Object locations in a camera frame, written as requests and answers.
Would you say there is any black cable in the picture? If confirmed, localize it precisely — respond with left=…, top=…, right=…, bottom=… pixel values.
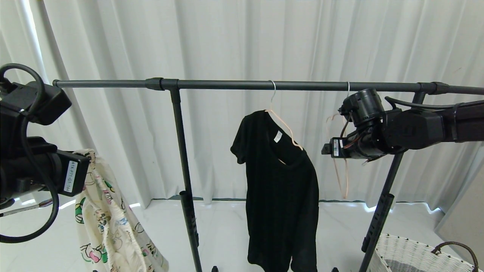
left=0, top=63, right=60, bottom=244
left=385, top=96, right=459, bottom=111

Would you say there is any cream printed garment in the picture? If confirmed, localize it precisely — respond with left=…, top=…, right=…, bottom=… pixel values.
left=73, top=149, right=169, bottom=272

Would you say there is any black clothes rack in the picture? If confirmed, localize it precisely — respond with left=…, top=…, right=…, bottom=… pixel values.
left=52, top=77, right=484, bottom=272

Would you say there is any white laundry basket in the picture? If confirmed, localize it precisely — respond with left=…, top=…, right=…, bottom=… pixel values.
left=369, top=233, right=480, bottom=272

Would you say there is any white curtain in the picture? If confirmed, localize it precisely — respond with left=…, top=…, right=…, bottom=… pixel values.
left=0, top=0, right=484, bottom=213

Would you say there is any black short-sleeved shirt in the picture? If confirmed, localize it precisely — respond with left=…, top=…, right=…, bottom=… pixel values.
left=230, top=110, right=320, bottom=272

